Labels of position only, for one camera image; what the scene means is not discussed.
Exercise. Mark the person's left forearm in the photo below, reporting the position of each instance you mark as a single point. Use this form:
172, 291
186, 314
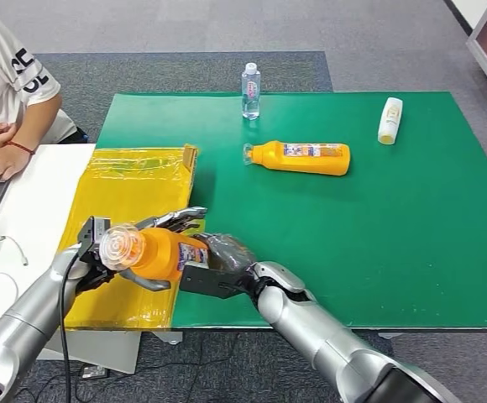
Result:
38, 122

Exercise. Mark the white table foot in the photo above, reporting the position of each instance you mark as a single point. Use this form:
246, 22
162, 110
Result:
168, 337

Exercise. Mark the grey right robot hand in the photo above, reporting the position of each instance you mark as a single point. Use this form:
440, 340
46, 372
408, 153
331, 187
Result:
231, 253

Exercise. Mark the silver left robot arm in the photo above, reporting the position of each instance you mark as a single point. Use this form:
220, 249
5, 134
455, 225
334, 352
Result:
25, 322

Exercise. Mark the green table mat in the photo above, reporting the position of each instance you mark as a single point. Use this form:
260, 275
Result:
395, 222

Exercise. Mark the person's left hand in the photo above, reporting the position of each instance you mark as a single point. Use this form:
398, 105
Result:
0, 164

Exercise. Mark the yellow plastic wrapped cardboard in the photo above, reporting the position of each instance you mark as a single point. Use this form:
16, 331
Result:
122, 183

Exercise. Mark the person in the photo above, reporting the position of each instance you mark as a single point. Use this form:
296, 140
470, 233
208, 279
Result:
0, 72

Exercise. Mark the floor power strip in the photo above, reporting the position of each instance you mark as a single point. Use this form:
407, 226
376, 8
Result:
94, 371

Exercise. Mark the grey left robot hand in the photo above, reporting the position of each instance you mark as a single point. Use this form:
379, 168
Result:
176, 218

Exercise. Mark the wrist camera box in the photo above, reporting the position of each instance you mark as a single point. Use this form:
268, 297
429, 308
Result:
94, 236
205, 282

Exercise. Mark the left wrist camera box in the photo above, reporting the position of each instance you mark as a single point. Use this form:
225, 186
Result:
94, 236

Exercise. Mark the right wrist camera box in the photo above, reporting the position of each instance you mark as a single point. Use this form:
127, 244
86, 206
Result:
205, 282

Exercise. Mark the white lotion bottle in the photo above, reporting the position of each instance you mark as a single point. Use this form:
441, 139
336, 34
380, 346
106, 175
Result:
390, 121

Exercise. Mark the clear water bottle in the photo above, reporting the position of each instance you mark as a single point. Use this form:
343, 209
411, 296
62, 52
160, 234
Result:
251, 94

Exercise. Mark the orange detergent bottle clear cap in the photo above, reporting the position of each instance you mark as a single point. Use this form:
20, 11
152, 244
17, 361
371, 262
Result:
159, 256
306, 161

